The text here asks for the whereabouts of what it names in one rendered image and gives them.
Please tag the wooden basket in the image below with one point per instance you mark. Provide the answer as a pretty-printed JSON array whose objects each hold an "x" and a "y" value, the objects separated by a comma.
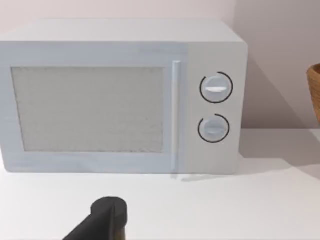
[{"x": 314, "y": 92}]

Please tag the pale microwave oven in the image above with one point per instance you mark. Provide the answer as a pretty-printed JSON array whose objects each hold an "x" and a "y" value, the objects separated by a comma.
[{"x": 212, "y": 155}]

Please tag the large microwave knob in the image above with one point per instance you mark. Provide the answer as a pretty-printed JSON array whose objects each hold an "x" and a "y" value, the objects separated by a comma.
[{"x": 216, "y": 87}]

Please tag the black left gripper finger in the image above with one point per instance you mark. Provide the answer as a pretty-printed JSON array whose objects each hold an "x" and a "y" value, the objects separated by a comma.
[{"x": 105, "y": 220}]

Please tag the microwave oven door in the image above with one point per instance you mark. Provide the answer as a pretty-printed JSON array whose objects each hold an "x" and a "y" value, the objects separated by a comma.
[{"x": 87, "y": 57}]

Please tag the small microwave knob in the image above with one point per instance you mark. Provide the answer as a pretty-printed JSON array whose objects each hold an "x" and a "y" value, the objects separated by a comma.
[{"x": 213, "y": 128}]

